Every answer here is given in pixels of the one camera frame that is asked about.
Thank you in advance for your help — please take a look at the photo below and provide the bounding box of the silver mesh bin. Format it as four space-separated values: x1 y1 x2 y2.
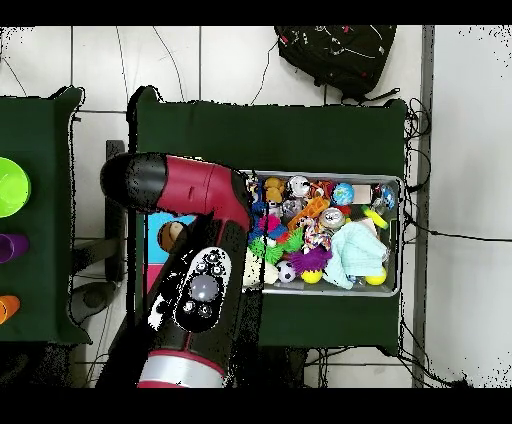
241 169 403 298

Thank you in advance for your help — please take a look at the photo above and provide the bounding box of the wooden box with three holes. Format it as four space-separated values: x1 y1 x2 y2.
142 211 199 295

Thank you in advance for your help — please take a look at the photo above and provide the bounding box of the pink spiky ball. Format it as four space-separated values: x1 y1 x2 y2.
257 214 283 234

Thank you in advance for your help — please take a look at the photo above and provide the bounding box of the orange plush toy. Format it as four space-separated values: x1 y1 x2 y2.
263 176 288 204

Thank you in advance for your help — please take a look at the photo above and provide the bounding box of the silver drink can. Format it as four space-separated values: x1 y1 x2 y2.
286 175 311 200
318 206 346 231

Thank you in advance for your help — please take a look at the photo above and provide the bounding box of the orange plastic crate toy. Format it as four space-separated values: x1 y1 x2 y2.
287 195 331 232

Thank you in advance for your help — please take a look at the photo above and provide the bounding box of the cream cloth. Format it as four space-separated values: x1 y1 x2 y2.
242 247 280 287

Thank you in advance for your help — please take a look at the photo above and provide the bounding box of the small soccer ball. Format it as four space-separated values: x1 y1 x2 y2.
275 260 298 284

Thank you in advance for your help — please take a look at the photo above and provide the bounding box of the purple spiky ball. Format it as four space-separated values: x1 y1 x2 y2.
285 245 333 275

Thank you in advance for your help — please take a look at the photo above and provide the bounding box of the dark green cloth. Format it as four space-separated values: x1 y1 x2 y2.
0 86 93 345
126 85 409 357

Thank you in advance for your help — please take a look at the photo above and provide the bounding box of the blue globe ball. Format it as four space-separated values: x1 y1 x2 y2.
331 182 356 206

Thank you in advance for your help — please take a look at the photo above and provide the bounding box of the mint green cloth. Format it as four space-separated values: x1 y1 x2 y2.
322 221 389 291

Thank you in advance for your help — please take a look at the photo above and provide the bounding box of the black backpack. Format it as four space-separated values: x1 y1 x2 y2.
273 25 401 103

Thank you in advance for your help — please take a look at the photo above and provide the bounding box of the purple plastic cup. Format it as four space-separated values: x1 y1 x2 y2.
0 233 30 264

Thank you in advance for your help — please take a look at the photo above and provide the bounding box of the green plastic bowl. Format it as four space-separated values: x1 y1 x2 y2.
0 156 32 219

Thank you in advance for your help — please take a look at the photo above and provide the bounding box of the orange plastic cup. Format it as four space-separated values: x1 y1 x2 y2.
0 294 21 326

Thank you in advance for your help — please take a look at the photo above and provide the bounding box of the colourful knotted rope toy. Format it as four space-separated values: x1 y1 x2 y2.
297 216 333 255

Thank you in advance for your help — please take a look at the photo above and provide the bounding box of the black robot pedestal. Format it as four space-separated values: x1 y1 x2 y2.
255 345 309 388

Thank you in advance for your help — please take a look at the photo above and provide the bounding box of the black cable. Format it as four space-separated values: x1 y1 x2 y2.
401 97 433 193
403 211 512 243

